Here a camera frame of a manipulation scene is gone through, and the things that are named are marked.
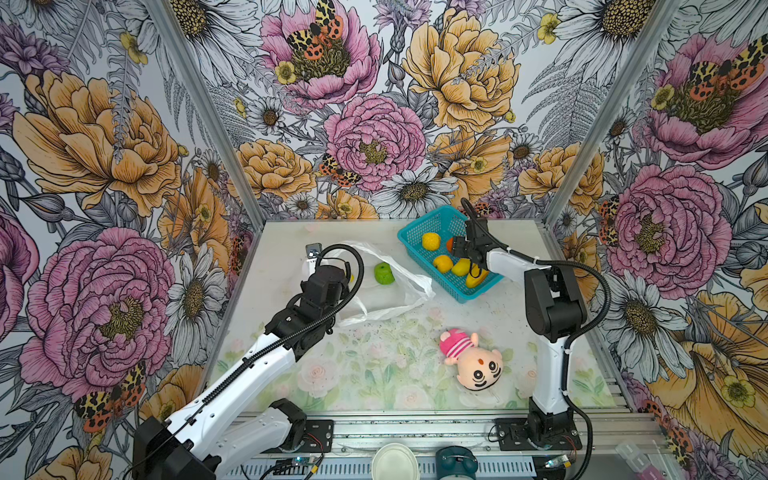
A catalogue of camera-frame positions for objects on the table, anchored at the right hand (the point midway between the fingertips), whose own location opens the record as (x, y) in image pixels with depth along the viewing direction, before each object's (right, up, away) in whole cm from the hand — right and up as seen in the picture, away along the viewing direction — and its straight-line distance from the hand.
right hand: (464, 250), depth 105 cm
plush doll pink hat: (-3, -30, -28) cm, 41 cm away
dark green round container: (-11, -44, -41) cm, 62 cm away
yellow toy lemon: (-11, +3, +4) cm, 12 cm away
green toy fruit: (-28, -7, -6) cm, 29 cm away
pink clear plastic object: (+32, -48, -36) cm, 68 cm away
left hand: (-41, -7, -28) cm, 50 cm away
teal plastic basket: (-4, +11, +10) cm, 15 cm away
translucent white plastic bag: (-27, -12, -4) cm, 30 cm away
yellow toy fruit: (-8, -5, -2) cm, 9 cm away
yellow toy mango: (-2, -6, -4) cm, 7 cm away
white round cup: (-24, -49, -34) cm, 65 cm away
